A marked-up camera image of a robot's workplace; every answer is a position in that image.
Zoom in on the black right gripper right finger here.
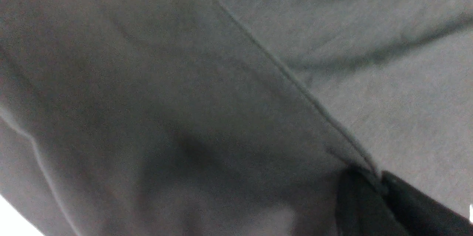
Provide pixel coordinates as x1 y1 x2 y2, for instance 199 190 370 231
382 171 473 236

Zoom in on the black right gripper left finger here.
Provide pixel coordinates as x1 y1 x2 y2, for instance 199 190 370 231
336 167 410 236

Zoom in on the dark gray long-sleeved shirt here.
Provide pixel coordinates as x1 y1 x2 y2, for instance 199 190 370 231
1 0 472 236

